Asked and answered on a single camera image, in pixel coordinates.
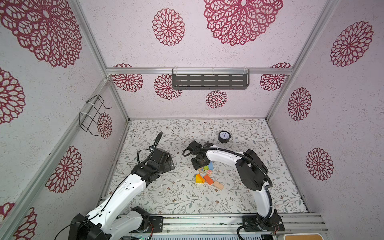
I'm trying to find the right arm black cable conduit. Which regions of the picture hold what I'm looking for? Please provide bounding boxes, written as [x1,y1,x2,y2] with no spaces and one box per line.
[182,146,274,240]

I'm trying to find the natural wood rectangular block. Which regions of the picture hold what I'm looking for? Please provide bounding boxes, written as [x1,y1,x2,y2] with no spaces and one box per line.
[213,181,224,191]

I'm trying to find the red-orange wood block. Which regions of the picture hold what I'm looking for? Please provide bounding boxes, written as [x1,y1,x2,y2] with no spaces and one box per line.
[204,175,215,185]

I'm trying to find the black wire wall basket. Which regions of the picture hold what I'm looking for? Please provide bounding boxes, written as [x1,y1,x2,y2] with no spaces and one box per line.
[78,95,113,139]

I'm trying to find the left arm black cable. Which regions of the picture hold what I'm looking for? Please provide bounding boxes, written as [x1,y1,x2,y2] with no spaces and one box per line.
[53,131,164,240]

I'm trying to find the orange white box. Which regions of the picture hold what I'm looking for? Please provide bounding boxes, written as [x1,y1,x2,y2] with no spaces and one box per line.
[278,233,324,240]

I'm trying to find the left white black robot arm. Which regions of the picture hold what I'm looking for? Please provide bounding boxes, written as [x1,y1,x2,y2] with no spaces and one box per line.
[68,149,175,240]

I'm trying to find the black round pressure gauge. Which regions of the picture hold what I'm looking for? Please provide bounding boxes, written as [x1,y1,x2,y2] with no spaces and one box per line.
[218,131,232,144]

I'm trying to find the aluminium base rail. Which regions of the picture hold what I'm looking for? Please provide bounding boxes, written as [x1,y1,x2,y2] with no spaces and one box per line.
[146,213,329,237]

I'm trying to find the grey slotted wall shelf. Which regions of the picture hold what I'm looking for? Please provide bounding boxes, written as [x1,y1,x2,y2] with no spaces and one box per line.
[171,69,250,90]

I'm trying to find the yellow orange triangle block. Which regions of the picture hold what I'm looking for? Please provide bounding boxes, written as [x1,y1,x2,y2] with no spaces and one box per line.
[195,174,206,184]

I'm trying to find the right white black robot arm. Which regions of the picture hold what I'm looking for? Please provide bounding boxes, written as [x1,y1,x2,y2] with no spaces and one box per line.
[183,141,285,233]

